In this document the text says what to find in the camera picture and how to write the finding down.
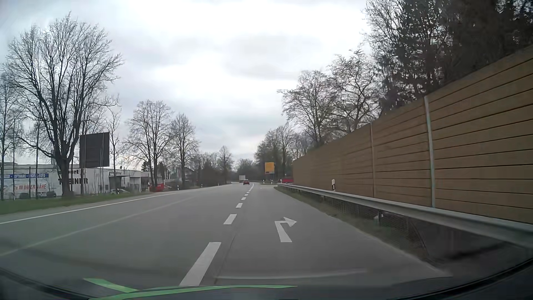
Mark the grey metal guard rail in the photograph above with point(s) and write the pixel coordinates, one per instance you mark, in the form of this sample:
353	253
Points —
416	211

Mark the trees behind noise barrier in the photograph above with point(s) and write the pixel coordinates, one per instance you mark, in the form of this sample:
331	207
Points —
416	50

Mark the row of parked cars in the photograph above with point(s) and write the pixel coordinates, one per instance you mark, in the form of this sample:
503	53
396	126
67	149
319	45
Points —
37	194

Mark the grey asphalt road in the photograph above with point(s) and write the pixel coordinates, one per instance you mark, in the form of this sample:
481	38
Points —
166	233

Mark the white commercial building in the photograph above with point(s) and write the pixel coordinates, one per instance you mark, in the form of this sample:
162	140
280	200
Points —
41	180

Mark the low grey building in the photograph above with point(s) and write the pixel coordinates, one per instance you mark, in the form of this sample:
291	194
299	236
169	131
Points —
129	178

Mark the row of bare trees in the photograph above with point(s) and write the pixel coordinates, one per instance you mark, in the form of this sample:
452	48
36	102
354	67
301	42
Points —
166	141

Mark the dark billboard on posts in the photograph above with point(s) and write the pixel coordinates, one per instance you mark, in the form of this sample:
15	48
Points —
94	149

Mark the grass verge with trees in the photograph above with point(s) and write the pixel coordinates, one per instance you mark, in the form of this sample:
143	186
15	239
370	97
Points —
45	203

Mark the car's own bonnet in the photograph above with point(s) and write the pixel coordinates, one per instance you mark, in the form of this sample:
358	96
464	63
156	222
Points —
266	293

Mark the red parked vehicle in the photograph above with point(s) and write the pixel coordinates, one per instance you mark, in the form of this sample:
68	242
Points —
159	187

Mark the large bare tree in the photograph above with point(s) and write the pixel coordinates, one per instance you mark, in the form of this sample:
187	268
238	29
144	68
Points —
62	83

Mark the yellow road sign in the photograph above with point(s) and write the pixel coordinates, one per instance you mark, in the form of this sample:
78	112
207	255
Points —
269	168

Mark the brown wooden noise barrier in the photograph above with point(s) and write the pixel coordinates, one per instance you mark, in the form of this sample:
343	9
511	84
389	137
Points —
458	158

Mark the road markings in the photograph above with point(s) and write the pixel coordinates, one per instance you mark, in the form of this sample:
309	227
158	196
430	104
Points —
205	260

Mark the grass verge beside guard rail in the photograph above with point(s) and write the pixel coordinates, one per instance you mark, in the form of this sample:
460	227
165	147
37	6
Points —
354	221

